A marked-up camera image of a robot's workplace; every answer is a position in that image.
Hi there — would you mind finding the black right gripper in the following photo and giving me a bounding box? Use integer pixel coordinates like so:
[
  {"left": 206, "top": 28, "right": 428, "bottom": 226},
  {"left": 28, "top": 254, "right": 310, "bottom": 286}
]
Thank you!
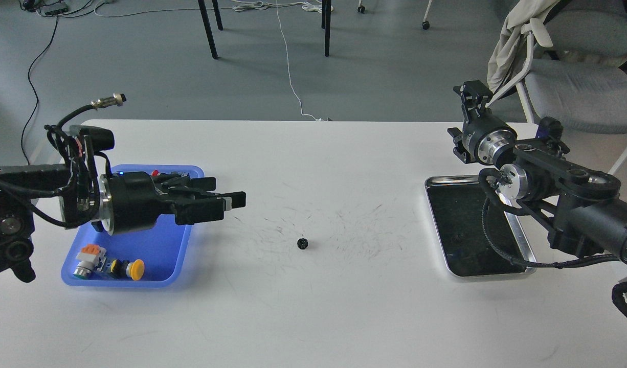
[{"left": 447, "top": 81, "right": 518, "bottom": 167}]

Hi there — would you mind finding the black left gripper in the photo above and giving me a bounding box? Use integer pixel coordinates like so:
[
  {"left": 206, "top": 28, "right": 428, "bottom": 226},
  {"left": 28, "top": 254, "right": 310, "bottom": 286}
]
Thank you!
[{"left": 99, "top": 171, "right": 247, "bottom": 236}]

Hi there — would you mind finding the small black gear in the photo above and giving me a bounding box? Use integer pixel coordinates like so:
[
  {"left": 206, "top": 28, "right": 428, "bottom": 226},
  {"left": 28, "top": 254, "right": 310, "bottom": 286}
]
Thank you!
[{"left": 297, "top": 238, "right": 308, "bottom": 250}]

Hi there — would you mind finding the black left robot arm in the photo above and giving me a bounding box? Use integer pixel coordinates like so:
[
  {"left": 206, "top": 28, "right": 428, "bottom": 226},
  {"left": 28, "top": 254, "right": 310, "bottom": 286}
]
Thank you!
[{"left": 0, "top": 94, "right": 247, "bottom": 283}]

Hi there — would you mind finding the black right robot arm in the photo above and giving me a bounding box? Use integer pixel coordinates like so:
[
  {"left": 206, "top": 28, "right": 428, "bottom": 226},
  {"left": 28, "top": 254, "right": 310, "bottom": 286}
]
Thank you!
[{"left": 447, "top": 81, "right": 627, "bottom": 318}]

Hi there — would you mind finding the blue plastic tray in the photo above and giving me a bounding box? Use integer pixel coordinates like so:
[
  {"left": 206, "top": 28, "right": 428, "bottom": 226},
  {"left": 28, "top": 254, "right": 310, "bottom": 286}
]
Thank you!
[{"left": 61, "top": 164, "right": 205, "bottom": 288}]

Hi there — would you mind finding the steel tray with black mat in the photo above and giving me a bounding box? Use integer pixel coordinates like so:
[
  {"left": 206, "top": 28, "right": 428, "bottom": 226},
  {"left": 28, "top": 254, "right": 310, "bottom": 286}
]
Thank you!
[{"left": 425, "top": 175, "right": 536, "bottom": 280}]

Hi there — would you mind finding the beige jacket on chair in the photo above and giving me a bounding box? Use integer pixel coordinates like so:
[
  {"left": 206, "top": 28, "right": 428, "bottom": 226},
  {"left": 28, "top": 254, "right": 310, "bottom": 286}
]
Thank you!
[{"left": 487, "top": 1, "right": 559, "bottom": 93}]

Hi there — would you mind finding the grey office chair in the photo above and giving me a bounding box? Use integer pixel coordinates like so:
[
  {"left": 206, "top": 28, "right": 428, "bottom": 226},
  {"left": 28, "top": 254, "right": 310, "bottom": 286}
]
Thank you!
[{"left": 494, "top": 1, "right": 627, "bottom": 174}]

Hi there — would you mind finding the black table leg left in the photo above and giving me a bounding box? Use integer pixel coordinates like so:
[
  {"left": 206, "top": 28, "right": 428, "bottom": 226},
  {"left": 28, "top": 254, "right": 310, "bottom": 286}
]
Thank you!
[{"left": 197, "top": 0, "right": 224, "bottom": 60}]

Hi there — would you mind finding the black table leg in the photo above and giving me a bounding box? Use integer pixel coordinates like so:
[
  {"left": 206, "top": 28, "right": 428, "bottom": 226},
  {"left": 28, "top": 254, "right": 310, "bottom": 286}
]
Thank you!
[
  {"left": 321, "top": 0, "right": 332, "bottom": 57},
  {"left": 197, "top": 0, "right": 224, "bottom": 60}
]

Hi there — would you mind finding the black table leg right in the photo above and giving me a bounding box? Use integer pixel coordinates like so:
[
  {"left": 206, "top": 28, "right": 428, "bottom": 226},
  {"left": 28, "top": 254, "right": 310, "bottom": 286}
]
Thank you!
[{"left": 321, "top": 0, "right": 332, "bottom": 57}]

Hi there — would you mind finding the black power strip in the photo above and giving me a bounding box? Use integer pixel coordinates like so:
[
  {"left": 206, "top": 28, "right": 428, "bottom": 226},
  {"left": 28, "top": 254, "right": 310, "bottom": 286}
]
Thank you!
[{"left": 37, "top": 2, "right": 69, "bottom": 17}]

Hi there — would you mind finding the yellow push button switch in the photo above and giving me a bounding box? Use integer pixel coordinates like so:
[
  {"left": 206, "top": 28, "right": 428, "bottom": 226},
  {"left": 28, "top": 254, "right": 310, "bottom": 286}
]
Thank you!
[{"left": 101, "top": 258, "right": 145, "bottom": 281}]

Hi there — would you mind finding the grey orange switch block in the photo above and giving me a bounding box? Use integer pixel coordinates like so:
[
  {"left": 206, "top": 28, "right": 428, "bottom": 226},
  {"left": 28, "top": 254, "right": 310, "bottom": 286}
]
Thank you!
[{"left": 73, "top": 244, "right": 107, "bottom": 280}]

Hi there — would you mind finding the black floor cable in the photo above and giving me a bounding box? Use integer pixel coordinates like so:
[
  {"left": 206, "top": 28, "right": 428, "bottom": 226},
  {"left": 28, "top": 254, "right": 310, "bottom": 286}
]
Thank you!
[{"left": 20, "top": 0, "right": 89, "bottom": 165}]

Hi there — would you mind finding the white floor cable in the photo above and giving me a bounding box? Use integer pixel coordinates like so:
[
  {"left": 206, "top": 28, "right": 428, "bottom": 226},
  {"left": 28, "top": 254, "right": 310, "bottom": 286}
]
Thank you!
[{"left": 94, "top": 0, "right": 334, "bottom": 122}]

